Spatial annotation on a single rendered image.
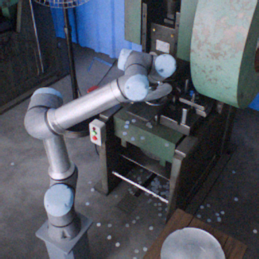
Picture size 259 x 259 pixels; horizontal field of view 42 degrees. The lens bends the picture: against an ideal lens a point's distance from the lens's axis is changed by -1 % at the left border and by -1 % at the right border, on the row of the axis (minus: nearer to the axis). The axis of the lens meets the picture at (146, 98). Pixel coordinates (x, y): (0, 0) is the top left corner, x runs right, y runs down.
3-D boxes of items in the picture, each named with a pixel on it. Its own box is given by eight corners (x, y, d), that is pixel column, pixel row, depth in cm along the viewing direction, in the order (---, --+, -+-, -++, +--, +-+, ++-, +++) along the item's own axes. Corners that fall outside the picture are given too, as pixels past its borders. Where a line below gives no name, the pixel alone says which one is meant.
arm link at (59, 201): (45, 226, 141) (40, 207, 133) (50, 199, 152) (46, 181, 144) (74, 226, 142) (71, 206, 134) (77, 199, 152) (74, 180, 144)
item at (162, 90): (98, 98, 160) (98, 97, 160) (143, 104, 180) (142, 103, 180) (140, 79, 140) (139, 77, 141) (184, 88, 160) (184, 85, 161)
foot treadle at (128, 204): (129, 219, 194) (129, 214, 191) (116, 210, 199) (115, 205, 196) (179, 157, 234) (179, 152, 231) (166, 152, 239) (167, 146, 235)
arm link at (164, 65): (156, 49, 114) (179, 55, 116) (148, 58, 125) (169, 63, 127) (152, 71, 113) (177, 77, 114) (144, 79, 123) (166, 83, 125)
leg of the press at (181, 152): (179, 239, 197) (197, 124, 143) (162, 230, 202) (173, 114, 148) (237, 148, 259) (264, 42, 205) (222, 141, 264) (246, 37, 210)
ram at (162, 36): (168, 85, 167) (173, 30, 149) (144, 75, 174) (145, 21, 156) (185, 70, 179) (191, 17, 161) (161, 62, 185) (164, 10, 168)
